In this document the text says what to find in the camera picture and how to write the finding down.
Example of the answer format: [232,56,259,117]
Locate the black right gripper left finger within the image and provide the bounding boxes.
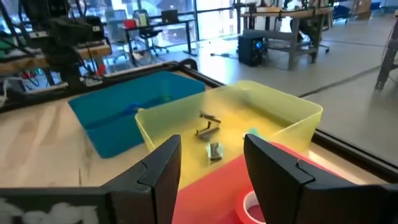
[102,134,183,224]

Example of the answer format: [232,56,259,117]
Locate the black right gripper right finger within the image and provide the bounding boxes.
[243,133,343,224]

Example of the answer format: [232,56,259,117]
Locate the red tape roll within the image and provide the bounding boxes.
[235,189,268,224]

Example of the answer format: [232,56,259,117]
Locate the teal stapler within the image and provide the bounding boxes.
[243,126,265,141]

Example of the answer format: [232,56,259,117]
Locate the black stapler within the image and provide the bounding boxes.
[195,111,222,141]

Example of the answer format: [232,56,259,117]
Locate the pink translucent plastic bin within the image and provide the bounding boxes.
[172,141,388,224]

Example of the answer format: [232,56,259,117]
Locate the blue plastic bin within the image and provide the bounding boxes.
[67,70,206,159]

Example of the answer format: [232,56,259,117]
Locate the yellow translucent plastic bin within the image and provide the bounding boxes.
[134,80,324,190]

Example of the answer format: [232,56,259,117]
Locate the black computer tower blue lights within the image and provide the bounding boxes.
[238,34,268,67]

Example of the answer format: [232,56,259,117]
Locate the grey-legged workbench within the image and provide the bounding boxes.
[241,6,333,71]

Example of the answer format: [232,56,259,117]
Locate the black office chair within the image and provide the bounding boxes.
[133,9,170,57]

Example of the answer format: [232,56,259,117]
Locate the black office desk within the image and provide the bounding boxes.
[123,17,199,67]

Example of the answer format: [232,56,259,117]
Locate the wooden background station table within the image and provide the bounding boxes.
[0,42,113,77]

